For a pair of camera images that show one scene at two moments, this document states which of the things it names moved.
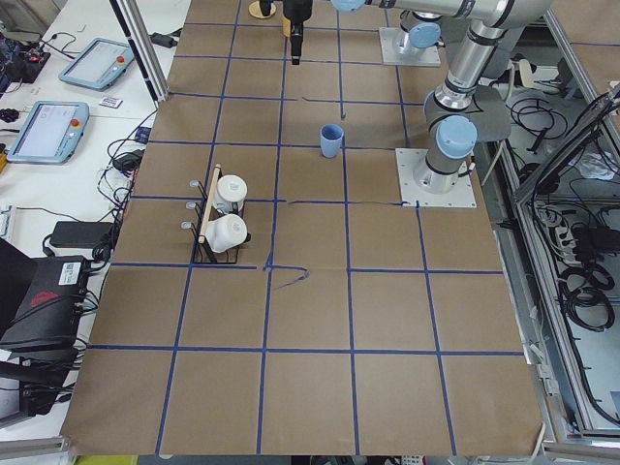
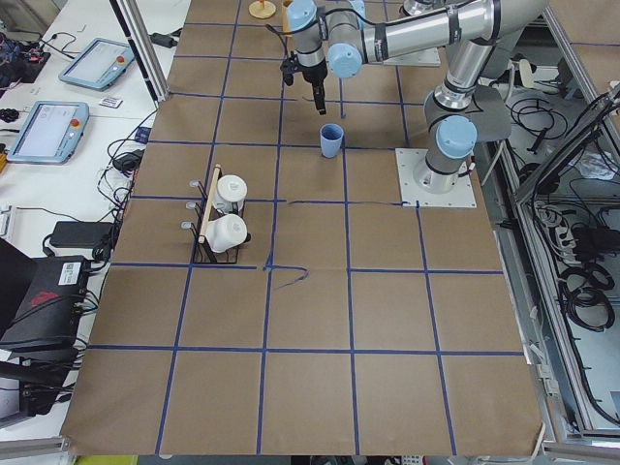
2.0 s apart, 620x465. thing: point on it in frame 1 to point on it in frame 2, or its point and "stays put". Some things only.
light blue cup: x=331 y=139 stays put
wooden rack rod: x=210 y=202 stays put
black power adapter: x=79 y=233 stays put
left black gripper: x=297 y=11 to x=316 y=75
